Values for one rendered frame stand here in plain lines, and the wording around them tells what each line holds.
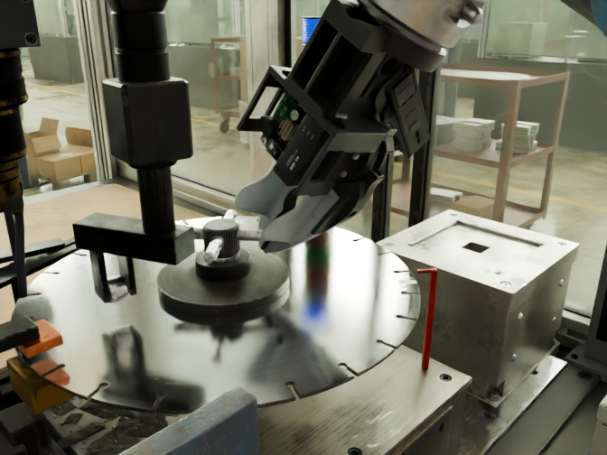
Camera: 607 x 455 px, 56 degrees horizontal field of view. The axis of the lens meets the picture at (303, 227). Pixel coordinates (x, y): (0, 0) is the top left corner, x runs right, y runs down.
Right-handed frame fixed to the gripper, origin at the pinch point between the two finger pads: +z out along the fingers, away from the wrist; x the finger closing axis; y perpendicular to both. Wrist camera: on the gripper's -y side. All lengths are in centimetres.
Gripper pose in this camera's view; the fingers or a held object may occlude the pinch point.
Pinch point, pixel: (276, 237)
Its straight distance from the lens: 47.9
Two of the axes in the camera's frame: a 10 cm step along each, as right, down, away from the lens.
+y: -6.4, 1.1, -7.6
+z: -4.9, 7.1, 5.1
